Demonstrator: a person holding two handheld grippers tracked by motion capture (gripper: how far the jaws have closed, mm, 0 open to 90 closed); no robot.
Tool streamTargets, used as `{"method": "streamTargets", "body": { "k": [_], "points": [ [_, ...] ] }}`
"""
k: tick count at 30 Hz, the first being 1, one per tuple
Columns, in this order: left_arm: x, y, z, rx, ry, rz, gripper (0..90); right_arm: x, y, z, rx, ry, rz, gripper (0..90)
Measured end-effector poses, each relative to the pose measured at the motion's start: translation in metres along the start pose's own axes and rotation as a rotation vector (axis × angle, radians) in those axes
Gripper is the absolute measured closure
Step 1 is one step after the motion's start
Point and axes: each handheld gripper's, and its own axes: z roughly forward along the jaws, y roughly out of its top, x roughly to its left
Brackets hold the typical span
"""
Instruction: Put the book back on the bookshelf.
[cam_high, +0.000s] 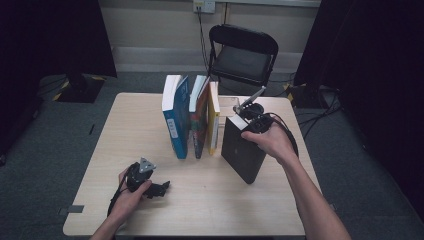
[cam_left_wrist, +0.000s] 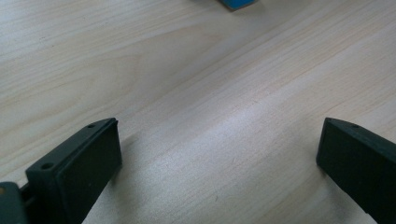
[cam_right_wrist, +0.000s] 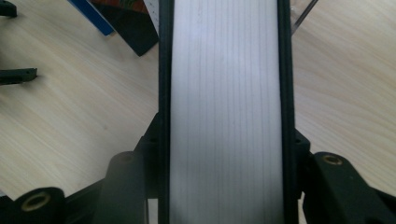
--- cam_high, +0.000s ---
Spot black folding chair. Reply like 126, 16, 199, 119
205, 23, 280, 97

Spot black book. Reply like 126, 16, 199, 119
220, 114, 268, 185

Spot blue book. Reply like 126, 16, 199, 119
161, 74, 192, 160

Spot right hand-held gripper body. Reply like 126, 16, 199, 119
233, 85, 278, 134

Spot white wall socket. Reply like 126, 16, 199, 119
193, 0, 217, 14

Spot right hand-held gripper cable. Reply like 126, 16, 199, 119
265, 112, 300, 158

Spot clear acrylic book rack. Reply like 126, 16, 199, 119
218, 96, 243, 122

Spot left hand-held gripper cable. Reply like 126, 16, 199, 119
107, 172, 130, 218

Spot person's left hand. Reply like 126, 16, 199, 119
108, 167, 153, 222

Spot black floor cables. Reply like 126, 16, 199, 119
294, 84, 344, 141

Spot black stand base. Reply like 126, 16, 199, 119
52, 73, 107, 104

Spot red book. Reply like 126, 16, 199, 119
188, 75, 211, 160

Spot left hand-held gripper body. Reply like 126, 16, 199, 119
125, 157, 158, 194

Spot black socket cable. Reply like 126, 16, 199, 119
196, 10, 210, 72

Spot person's right hand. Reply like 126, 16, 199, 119
240, 121, 298, 166

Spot dark curtain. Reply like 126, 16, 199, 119
0, 0, 118, 158
293, 0, 424, 211

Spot hand-held gripper cable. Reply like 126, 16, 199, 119
107, 172, 130, 218
265, 112, 300, 158

